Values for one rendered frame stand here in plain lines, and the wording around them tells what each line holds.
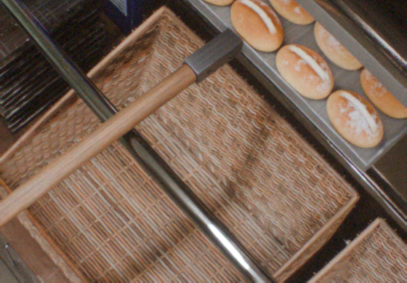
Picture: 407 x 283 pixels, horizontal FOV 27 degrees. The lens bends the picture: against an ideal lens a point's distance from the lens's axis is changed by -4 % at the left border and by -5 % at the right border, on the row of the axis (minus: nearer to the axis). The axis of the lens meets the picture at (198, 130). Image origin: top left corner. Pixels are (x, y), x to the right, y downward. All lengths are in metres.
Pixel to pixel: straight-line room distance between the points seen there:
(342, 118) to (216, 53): 0.21
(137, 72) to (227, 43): 0.61
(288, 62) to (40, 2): 0.68
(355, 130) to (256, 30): 0.21
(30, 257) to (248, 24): 0.77
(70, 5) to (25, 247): 0.51
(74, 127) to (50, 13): 0.26
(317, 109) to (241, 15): 0.18
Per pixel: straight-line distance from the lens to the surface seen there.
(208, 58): 1.26
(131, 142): 1.24
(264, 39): 1.28
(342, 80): 1.31
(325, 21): 1.08
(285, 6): 1.32
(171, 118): 1.89
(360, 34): 1.05
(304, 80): 1.25
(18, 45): 1.72
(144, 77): 1.90
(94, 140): 1.20
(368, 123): 1.23
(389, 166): 1.48
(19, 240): 1.83
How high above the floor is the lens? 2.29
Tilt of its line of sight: 63 degrees down
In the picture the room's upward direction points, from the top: 6 degrees clockwise
